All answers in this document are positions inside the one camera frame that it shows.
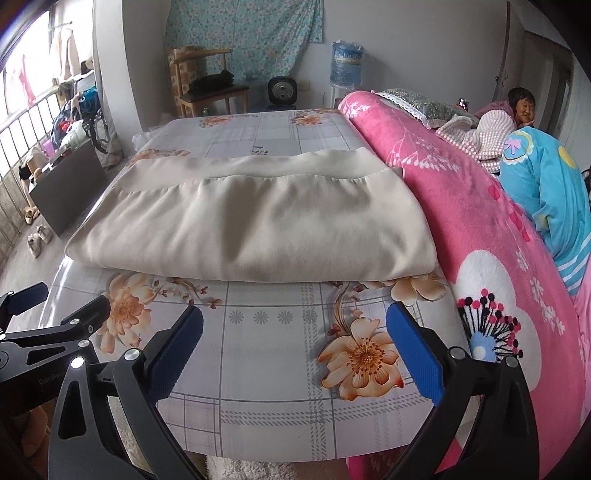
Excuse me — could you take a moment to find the dark brown cabinet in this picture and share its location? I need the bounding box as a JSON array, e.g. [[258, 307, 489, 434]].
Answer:
[[28, 138, 109, 237]]

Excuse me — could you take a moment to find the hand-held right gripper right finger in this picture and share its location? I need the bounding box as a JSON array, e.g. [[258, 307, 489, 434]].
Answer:
[[385, 302, 540, 480]]

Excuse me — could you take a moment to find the grey door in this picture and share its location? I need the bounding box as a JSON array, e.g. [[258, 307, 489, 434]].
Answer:
[[522, 32, 575, 134]]

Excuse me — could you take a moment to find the black bag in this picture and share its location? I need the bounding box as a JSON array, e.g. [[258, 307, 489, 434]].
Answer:
[[190, 69, 234, 92]]

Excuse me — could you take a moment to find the floral checked bed sheet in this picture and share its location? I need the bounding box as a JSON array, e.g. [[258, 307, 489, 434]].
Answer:
[[39, 108, 472, 462]]

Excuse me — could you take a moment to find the cream zip jacket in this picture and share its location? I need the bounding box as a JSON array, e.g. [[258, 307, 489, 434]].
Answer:
[[65, 148, 438, 283]]

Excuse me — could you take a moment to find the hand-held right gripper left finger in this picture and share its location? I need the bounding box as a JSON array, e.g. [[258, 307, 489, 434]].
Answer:
[[46, 305, 205, 480]]

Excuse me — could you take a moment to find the metal window railing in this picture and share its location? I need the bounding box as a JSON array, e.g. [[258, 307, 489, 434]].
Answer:
[[0, 88, 61, 259]]

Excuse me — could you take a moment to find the patterned cardboard box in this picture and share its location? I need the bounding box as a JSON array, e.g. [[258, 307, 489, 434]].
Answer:
[[167, 46, 197, 112]]

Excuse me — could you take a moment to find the white water dispenser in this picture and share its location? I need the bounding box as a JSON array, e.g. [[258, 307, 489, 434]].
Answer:
[[327, 83, 358, 109]]

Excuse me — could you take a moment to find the black round fan heater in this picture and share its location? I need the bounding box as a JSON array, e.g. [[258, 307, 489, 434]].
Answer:
[[268, 76, 297, 110]]

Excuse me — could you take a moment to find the shaggy rug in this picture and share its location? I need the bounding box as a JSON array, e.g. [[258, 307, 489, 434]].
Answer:
[[205, 455, 349, 480]]

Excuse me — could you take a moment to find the grey floral lace pillow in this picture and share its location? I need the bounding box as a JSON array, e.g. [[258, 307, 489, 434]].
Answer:
[[376, 89, 455, 130]]

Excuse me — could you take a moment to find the blue water jug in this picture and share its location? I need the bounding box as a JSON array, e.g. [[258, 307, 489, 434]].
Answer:
[[330, 41, 363, 88]]

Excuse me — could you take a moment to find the pink floral blanket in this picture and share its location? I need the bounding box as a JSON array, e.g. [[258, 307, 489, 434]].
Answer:
[[337, 90, 587, 480]]

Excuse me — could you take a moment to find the white plastic bag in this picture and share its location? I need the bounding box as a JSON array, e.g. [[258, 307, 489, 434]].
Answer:
[[131, 124, 162, 148]]

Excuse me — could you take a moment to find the wheelchair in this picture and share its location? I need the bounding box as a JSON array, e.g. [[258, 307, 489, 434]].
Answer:
[[51, 85, 121, 155]]

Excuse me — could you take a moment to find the blue printed blanket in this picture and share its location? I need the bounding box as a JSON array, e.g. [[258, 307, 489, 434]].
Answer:
[[499, 127, 591, 296]]

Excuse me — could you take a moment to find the beige hanging coat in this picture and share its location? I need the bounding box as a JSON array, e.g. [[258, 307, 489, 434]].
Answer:
[[48, 28, 77, 81]]

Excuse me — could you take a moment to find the person's left forearm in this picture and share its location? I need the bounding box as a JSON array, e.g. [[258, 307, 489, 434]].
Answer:
[[9, 406, 51, 457]]

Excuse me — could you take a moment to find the pink hanging garment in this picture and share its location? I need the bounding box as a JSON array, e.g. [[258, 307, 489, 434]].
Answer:
[[16, 55, 38, 104]]

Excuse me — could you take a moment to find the wooden chair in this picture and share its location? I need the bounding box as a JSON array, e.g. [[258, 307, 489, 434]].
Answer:
[[175, 48, 250, 118]]

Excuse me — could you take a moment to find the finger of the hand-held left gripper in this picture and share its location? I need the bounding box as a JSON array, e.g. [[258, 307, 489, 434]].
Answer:
[[0, 295, 112, 370], [0, 282, 49, 330]]

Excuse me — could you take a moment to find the floral wall cloth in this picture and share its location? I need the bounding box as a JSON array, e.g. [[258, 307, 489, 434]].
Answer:
[[164, 0, 324, 88]]

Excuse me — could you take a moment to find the pink white knitted blanket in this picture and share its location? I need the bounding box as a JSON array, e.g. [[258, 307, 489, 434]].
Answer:
[[436, 111, 515, 174]]

